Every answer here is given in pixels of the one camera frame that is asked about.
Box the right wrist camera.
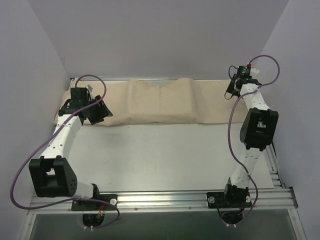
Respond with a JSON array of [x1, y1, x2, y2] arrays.
[[236, 64, 251, 78]]

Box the beige cloth wrap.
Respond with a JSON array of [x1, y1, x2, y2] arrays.
[[71, 78, 236, 127]]

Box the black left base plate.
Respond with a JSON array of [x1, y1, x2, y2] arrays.
[[71, 193, 118, 212]]

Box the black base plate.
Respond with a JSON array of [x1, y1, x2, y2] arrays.
[[71, 193, 118, 212], [206, 191, 252, 209]]

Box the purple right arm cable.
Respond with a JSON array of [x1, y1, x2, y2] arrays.
[[218, 54, 281, 226]]

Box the aluminium front rail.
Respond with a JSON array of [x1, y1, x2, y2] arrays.
[[27, 188, 300, 216]]

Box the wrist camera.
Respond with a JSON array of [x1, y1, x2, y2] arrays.
[[236, 64, 251, 78], [85, 85, 93, 98]]

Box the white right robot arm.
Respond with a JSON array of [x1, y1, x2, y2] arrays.
[[222, 74, 279, 207]]

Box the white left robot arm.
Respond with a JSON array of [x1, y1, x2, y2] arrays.
[[28, 85, 113, 210]]

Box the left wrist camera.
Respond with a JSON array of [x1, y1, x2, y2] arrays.
[[85, 85, 93, 98]]

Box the aluminium table edge rail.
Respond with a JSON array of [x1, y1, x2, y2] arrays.
[[263, 144, 286, 189]]

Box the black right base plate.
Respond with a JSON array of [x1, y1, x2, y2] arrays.
[[206, 191, 252, 209]]

